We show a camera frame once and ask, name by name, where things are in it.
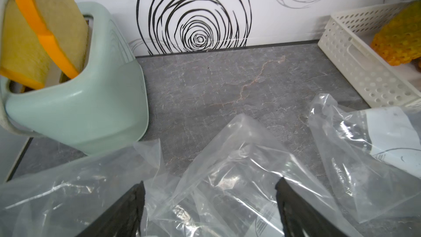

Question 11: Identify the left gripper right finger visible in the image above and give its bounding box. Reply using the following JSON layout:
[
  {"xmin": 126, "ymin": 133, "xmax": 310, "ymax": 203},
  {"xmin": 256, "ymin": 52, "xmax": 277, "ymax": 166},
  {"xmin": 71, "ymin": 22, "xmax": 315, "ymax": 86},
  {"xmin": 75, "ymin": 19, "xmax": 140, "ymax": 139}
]
[{"xmin": 275, "ymin": 178, "xmax": 346, "ymax": 237}]

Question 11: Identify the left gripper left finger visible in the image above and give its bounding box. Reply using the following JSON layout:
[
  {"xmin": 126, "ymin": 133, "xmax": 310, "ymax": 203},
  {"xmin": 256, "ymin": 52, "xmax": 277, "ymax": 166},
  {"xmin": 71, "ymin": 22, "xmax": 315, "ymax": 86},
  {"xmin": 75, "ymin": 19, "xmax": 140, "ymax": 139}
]
[{"xmin": 78, "ymin": 181, "xmax": 146, "ymax": 237}]

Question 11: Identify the zip-top bag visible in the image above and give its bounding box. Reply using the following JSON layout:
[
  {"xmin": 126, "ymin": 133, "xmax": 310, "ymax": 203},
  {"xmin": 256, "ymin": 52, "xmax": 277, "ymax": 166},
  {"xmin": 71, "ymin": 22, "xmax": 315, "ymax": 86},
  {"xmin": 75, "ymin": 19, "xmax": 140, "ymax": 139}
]
[
  {"xmin": 308, "ymin": 94, "xmax": 421, "ymax": 223},
  {"xmin": 1, "ymin": 140, "xmax": 179, "ymax": 237},
  {"xmin": 141, "ymin": 114, "xmax": 359, "ymax": 237}
]

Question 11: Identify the pineapple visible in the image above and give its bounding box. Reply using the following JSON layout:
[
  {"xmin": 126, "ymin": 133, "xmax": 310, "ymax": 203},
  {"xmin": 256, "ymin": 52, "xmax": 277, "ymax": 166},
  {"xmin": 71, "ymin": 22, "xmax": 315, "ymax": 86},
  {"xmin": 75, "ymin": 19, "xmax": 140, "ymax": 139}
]
[{"xmin": 371, "ymin": 1, "xmax": 421, "ymax": 66}]

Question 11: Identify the mint green toaster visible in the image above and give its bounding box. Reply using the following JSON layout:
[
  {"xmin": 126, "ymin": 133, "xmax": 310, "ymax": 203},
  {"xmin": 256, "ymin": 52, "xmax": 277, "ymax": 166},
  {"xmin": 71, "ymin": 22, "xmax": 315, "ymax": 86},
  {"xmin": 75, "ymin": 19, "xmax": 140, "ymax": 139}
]
[{"xmin": 1, "ymin": 2, "xmax": 149, "ymax": 155}]

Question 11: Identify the white plastic basket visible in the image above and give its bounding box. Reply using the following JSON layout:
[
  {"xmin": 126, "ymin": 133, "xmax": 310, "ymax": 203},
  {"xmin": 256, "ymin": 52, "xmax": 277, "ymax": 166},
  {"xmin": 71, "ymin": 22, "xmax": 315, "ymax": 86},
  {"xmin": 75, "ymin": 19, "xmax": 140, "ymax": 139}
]
[{"xmin": 318, "ymin": 1, "xmax": 421, "ymax": 108}]

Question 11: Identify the yellow toast slice left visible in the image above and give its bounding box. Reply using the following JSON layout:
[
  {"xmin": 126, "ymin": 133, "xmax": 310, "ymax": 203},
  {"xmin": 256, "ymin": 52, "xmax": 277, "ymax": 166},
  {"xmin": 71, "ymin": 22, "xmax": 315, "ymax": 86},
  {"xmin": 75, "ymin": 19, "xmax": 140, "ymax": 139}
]
[{"xmin": 1, "ymin": 0, "xmax": 52, "ymax": 90}]

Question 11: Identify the orange toast slice right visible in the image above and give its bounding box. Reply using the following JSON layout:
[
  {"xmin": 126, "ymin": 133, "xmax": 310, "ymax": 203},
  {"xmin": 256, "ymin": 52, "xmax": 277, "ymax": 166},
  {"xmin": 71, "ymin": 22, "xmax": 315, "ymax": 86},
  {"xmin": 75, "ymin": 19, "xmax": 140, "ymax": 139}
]
[{"xmin": 15, "ymin": 0, "xmax": 89, "ymax": 79}]

